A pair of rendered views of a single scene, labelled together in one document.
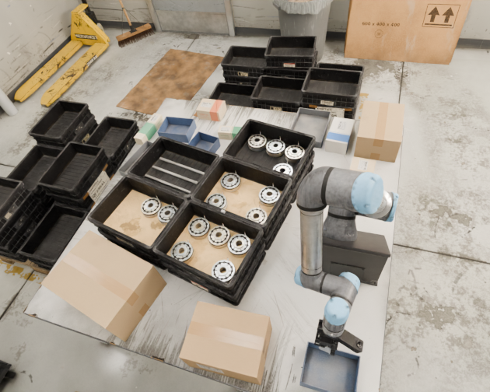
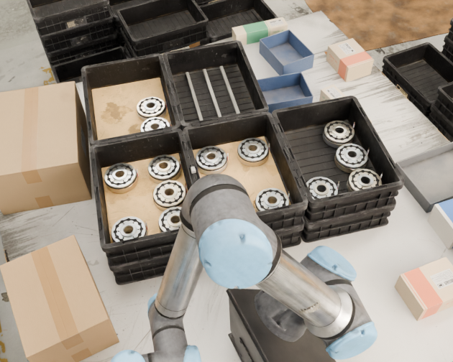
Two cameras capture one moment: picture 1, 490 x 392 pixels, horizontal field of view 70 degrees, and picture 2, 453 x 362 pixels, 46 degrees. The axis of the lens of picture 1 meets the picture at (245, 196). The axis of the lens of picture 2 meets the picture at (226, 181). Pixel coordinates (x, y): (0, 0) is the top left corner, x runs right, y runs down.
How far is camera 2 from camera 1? 0.67 m
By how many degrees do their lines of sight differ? 25
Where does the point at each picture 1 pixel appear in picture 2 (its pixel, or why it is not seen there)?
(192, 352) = (12, 274)
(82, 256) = (42, 100)
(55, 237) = not seen: hidden behind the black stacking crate
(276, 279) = not seen: hidden behind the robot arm
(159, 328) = (38, 233)
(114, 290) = (25, 153)
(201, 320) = (55, 255)
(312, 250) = (169, 278)
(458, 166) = not seen: outside the picture
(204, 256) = (136, 202)
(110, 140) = (236, 21)
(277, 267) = (200, 291)
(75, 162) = (175, 18)
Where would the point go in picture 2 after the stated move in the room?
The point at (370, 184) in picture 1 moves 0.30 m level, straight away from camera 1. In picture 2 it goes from (229, 240) to (395, 187)
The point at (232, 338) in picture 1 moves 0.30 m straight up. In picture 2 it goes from (54, 299) to (16, 240)
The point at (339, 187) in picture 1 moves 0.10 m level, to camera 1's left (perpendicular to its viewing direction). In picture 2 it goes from (205, 212) to (162, 184)
